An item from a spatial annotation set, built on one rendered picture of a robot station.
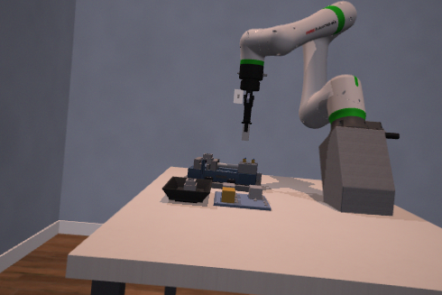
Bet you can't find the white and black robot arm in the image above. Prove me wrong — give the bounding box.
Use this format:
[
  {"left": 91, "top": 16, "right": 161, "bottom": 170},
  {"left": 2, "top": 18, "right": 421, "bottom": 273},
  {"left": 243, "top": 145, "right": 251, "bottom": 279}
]
[{"left": 237, "top": 1, "right": 384, "bottom": 133}]

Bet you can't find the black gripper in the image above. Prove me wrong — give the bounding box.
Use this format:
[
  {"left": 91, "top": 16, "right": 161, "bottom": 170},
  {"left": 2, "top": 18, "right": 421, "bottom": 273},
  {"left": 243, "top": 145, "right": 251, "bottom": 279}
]
[{"left": 240, "top": 80, "right": 260, "bottom": 141}]

